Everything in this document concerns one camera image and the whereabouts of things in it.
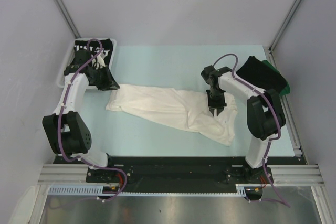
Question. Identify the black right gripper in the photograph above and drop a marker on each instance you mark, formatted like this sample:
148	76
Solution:
219	105

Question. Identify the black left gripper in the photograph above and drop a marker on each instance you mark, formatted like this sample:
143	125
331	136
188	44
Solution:
109	83

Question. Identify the white floral print t-shirt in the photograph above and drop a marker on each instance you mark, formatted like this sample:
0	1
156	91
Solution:
180	109

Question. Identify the white plastic laundry basket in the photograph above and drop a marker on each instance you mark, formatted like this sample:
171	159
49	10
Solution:
61	74

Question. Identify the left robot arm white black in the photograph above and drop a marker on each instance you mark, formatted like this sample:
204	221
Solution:
66	131

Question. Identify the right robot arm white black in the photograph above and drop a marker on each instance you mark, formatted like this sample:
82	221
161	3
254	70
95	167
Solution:
265	116

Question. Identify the black t-shirt white lettering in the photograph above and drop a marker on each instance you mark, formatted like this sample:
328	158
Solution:
94	50

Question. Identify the folded black t-shirt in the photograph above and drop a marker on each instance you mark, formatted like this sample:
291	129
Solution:
260	75

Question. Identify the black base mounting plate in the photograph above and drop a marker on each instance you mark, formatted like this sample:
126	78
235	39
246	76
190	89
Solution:
181	175

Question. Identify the folded green t-shirt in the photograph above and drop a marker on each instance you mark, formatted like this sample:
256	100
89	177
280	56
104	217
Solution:
284	91

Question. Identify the light blue cable duct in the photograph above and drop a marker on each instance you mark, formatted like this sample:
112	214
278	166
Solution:
104	191

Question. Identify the aluminium front frame rail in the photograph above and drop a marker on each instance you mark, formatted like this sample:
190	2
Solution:
284	175

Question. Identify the left rear aluminium post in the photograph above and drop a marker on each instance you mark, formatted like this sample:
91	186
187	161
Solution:
67	18

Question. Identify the aluminium post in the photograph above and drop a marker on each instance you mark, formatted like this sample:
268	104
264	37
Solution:
285	24
67	18

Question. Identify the right rear aluminium post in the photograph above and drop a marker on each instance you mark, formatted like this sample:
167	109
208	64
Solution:
285	24

